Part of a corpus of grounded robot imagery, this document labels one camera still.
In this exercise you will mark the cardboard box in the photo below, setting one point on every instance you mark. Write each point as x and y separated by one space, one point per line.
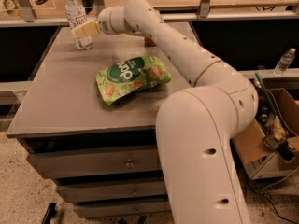
260 161

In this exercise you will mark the green stick in box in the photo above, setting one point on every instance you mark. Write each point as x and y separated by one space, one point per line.
266 94

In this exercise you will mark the black object on shelf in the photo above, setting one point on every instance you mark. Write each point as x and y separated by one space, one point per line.
40 2

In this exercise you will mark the red cola can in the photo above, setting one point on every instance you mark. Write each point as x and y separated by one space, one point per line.
149 42

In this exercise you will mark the grey drawer cabinet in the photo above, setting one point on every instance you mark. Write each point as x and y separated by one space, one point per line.
102 158

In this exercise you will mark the clear plastic water bottle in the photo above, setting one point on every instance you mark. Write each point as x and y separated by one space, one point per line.
76 15

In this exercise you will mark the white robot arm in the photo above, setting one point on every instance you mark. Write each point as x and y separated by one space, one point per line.
193 126

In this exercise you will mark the small clear bottle on ledge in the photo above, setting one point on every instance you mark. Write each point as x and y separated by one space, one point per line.
284 62

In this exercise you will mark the green snack bag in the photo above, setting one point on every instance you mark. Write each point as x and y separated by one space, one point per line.
136 74

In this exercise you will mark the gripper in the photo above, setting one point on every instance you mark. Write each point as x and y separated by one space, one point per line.
105 21

